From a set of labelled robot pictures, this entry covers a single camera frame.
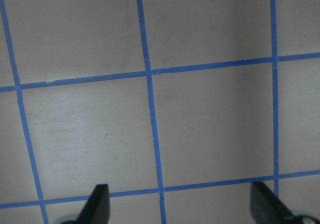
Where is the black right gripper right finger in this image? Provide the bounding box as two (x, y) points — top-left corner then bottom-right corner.
(249, 182), (300, 224)

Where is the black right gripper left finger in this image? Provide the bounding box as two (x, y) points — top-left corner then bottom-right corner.
(75, 184), (110, 224)

